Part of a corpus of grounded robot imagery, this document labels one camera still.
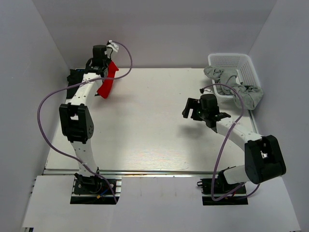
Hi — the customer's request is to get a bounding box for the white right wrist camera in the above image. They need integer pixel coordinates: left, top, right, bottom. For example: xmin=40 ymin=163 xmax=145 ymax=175
xmin=199 ymin=88 xmax=213 ymax=94

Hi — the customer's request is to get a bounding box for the white plastic basket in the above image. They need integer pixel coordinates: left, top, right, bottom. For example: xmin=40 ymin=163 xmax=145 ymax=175
xmin=204 ymin=53 xmax=263 ymax=110

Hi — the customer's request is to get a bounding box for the grey t shirt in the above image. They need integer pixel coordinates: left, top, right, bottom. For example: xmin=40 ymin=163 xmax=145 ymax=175
xmin=204 ymin=65 xmax=264 ymax=110

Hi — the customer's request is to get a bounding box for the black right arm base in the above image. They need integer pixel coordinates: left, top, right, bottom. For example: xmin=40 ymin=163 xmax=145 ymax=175
xmin=197 ymin=174 xmax=248 ymax=206

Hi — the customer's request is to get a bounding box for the folded black t shirt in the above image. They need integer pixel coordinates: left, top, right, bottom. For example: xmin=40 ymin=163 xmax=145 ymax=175
xmin=66 ymin=69 xmax=84 ymax=99

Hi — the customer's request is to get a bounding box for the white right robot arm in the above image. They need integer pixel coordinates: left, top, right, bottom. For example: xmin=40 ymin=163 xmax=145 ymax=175
xmin=182 ymin=94 xmax=286 ymax=193

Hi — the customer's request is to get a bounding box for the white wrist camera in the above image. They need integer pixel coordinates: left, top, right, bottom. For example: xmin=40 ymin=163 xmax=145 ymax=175
xmin=199 ymin=88 xmax=213 ymax=94
xmin=106 ymin=40 xmax=119 ymax=53

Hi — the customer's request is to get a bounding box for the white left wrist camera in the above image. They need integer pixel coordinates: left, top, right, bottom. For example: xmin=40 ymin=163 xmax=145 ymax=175
xmin=106 ymin=40 xmax=119 ymax=53

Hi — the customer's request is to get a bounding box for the red t shirt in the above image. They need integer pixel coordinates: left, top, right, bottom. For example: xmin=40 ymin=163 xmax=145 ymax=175
xmin=97 ymin=61 xmax=119 ymax=99

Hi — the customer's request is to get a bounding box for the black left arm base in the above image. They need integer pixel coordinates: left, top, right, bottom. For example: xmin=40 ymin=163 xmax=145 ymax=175
xmin=70 ymin=173 xmax=120 ymax=205

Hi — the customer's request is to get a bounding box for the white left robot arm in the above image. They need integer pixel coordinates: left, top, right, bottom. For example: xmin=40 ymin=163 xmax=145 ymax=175
xmin=59 ymin=45 xmax=111 ymax=193

